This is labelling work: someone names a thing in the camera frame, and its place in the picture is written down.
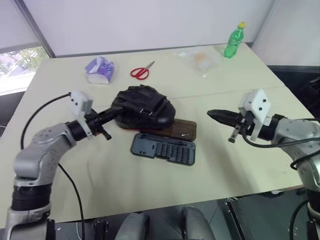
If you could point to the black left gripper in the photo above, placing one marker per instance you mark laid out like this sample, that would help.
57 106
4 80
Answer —
94 122

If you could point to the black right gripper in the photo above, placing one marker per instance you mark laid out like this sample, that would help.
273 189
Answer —
246 121

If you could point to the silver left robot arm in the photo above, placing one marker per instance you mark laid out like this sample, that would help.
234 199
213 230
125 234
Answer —
42 152

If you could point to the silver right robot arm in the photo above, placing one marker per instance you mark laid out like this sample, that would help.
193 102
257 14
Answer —
300 140

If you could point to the grey screwdriver bit case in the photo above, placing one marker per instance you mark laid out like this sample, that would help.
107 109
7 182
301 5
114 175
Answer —
165 150

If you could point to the black fabric pouch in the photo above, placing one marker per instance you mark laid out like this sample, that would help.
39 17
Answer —
145 107

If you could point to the purple and white carton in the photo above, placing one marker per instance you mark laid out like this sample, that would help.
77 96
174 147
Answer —
100 71

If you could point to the small metal bit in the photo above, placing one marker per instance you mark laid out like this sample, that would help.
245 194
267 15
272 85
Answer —
185 134

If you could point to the clear plastic bag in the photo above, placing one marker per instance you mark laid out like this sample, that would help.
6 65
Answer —
202 62

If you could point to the green bottle with yellow cap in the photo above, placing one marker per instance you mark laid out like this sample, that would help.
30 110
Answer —
233 41

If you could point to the black flat case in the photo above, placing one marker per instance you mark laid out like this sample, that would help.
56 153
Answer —
265 217

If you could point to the grey rounded shape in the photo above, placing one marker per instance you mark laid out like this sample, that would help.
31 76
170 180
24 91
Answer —
132 227
197 225

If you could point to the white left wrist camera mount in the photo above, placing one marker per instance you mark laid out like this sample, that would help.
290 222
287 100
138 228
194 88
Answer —
79 101

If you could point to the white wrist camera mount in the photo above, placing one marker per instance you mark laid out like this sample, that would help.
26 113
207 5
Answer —
79 101
258 100

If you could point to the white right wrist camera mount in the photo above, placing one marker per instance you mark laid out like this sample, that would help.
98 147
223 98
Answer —
258 100

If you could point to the window with dark frame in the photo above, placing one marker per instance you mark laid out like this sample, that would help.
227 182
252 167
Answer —
20 67

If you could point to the black bracket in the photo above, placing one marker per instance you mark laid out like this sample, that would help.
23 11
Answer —
100 228

